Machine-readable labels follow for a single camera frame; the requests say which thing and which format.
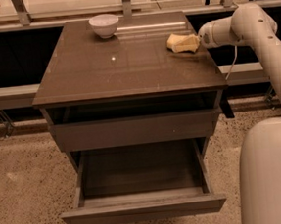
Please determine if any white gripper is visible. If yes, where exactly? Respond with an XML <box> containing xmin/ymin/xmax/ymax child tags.
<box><xmin>172</xmin><ymin>20</ymin><xmax>222</xmax><ymax>53</ymax></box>

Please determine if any yellow sponge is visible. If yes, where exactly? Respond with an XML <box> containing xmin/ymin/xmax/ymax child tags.
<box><xmin>166</xmin><ymin>33</ymin><xmax>186</xmax><ymax>53</ymax></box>

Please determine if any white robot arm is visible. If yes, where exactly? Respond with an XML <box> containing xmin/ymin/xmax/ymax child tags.
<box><xmin>198</xmin><ymin>3</ymin><xmax>281</xmax><ymax>224</ymax></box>

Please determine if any grey drawer cabinet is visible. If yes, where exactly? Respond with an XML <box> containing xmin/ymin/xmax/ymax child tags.
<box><xmin>32</xmin><ymin>12</ymin><xmax>227</xmax><ymax>166</ymax></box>

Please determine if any grey middle drawer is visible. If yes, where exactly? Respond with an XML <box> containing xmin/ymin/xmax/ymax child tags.
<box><xmin>43</xmin><ymin>91</ymin><xmax>221</xmax><ymax>152</ymax></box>

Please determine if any open grey lower drawer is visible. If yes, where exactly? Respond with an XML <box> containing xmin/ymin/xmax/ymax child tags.
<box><xmin>61</xmin><ymin>139</ymin><xmax>226</xmax><ymax>224</ymax></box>

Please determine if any grey metal railing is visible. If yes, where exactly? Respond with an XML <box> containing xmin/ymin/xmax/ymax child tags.
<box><xmin>0</xmin><ymin>63</ymin><xmax>268</xmax><ymax>110</ymax></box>

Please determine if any white ceramic bowl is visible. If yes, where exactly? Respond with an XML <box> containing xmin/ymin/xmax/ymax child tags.
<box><xmin>88</xmin><ymin>14</ymin><xmax>118</xmax><ymax>39</ymax></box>

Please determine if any white cable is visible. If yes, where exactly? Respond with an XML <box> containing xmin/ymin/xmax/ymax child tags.
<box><xmin>221</xmin><ymin>45</ymin><xmax>241</xmax><ymax>81</ymax></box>

